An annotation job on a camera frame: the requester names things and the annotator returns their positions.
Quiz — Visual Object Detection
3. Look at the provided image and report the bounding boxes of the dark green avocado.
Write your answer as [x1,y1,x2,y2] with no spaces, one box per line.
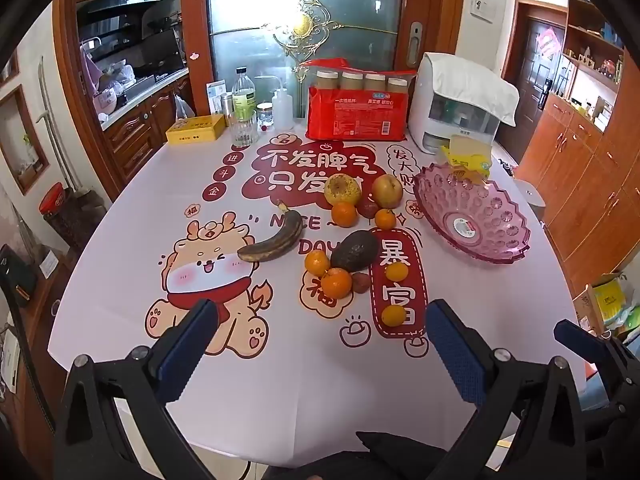
[330,230,381,272]

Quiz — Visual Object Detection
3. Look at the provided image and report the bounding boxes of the yellow tin box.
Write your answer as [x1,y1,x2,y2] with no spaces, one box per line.
[166,114,226,146]

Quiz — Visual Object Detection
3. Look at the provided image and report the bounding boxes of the large mandarin orange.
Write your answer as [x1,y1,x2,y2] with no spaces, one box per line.
[331,202,358,228]

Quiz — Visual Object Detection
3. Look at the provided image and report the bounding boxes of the yellow tissue pack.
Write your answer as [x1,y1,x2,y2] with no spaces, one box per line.
[440,135,493,181]

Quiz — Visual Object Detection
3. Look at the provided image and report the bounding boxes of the white cloth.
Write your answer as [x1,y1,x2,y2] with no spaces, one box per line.
[431,53,521,127]

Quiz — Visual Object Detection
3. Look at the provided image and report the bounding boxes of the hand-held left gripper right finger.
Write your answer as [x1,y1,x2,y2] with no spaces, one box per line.
[425,299,586,480]

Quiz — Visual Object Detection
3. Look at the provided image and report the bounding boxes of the pink glass fruit bowl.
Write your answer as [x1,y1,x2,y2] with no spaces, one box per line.
[412,162,532,265]

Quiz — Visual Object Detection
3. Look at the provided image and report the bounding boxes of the brownish apple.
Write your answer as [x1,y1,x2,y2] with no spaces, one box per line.
[371,174,404,209]

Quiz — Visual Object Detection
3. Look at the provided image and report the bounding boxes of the white squeeze bottle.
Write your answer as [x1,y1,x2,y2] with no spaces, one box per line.
[255,75,294,131]

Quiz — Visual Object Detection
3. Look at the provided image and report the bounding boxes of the wooden shelf cabinet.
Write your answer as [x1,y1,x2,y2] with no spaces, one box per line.
[520,0,640,281]

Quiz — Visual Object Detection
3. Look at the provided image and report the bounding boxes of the white countertop appliance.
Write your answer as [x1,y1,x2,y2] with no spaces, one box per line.
[409,52,521,154]

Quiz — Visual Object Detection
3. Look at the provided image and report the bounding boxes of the white stool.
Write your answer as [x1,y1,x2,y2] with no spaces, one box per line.
[515,178,546,221]

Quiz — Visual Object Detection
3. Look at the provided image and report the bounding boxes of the red paper cup package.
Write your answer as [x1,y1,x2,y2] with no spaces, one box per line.
[306,58,417,142]

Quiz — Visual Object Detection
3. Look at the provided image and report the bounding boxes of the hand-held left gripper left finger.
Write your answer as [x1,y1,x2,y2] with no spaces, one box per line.
[52,299,221,480]

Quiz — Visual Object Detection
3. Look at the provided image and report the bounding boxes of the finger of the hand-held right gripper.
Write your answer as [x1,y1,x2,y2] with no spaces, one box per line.
[554,320,640,396]

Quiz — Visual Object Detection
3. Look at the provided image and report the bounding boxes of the silver door handle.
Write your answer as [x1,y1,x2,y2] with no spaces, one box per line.
[407,22,423,63]

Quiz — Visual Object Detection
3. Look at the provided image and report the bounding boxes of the black cable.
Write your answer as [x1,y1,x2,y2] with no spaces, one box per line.
[0,305,56,433]

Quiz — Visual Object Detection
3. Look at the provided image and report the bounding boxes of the wooden kitchen base cabinet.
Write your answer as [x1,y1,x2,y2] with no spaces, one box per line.
[100,67,193,196]

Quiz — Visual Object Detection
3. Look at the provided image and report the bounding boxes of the clear plastic bottle green label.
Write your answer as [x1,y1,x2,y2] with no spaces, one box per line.
[232,67,257,121]

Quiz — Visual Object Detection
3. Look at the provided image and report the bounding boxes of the black range hood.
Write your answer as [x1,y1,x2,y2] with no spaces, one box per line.
[77,0,181,28]

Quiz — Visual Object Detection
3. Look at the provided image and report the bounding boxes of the overripe brown banana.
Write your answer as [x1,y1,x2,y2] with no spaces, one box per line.
[237,200,304,263]

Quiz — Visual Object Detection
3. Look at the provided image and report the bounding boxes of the dark brown wooden door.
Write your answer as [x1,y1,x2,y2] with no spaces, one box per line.
[502,2,568,153]

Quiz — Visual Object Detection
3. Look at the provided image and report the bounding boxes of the small white carton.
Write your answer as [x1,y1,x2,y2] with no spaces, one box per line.
[207,81,233,116]

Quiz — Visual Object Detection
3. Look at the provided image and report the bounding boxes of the clear plastic bag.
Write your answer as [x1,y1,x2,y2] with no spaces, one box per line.
[173,94,196,121]

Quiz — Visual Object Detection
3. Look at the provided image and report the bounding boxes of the clear drinking glass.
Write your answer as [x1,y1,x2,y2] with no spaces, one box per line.
[230,110,259,148]

